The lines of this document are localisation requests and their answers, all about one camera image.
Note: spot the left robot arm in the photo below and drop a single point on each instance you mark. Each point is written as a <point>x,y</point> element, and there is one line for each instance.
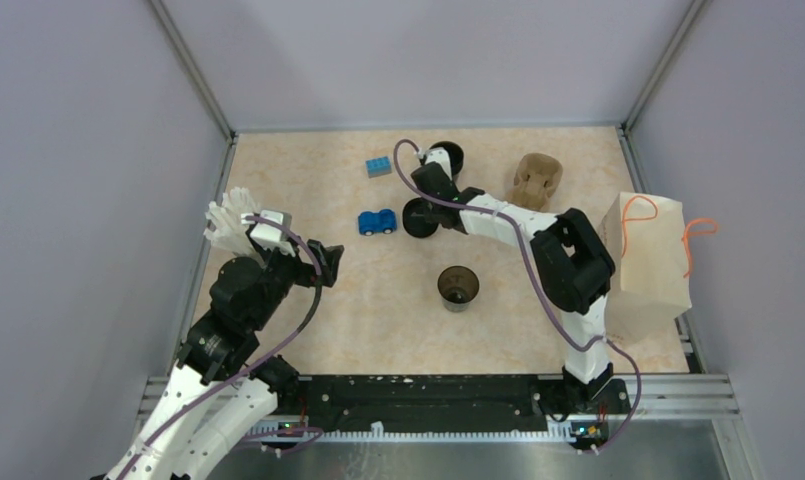
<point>213,396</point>

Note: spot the white straws bundle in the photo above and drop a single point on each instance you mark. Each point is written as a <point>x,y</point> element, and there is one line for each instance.
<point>225,230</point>

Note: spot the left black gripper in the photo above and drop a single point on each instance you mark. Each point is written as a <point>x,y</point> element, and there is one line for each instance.
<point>329,257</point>

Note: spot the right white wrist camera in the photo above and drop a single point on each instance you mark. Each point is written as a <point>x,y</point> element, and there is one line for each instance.
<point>439,156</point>

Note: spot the brown cardboard cup carrier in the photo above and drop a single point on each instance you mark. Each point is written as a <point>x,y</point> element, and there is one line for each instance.
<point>535,182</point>

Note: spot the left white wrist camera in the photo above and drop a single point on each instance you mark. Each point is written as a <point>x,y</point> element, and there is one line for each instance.
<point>267,230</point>

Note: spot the single black coffee cup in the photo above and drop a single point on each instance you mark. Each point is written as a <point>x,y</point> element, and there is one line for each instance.
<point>457,286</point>

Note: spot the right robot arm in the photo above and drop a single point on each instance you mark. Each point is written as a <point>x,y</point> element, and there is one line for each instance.
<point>569,267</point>

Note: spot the black cup lid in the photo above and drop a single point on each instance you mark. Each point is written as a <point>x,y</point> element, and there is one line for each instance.
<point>415,219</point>

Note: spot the blue toy car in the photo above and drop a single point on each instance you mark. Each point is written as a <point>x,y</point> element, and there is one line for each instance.
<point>382,221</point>

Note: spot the blue toy brick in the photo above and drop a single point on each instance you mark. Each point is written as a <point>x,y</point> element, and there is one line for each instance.
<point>378,166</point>

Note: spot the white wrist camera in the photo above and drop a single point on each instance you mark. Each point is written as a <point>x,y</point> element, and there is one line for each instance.
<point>439,156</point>
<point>267,230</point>

